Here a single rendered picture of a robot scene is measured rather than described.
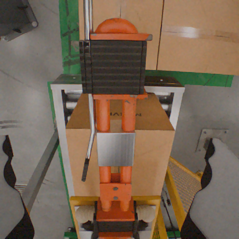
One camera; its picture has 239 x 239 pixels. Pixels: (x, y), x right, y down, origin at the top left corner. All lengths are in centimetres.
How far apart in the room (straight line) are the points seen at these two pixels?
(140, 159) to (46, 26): 123
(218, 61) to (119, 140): 91
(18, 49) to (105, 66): 149
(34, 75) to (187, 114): 142
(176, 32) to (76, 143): 71
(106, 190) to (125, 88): 21
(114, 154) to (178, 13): 82
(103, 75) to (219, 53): 93
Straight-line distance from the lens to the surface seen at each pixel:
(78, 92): 103
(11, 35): 169
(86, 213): 56
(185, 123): 185
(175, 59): 102
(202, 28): 105
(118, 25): 24
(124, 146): 29
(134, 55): 23
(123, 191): 37
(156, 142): 69
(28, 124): 192
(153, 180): 83
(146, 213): 56
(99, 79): 24
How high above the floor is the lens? 150
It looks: 62 degrees down
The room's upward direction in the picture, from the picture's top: 177 degrees clockwise
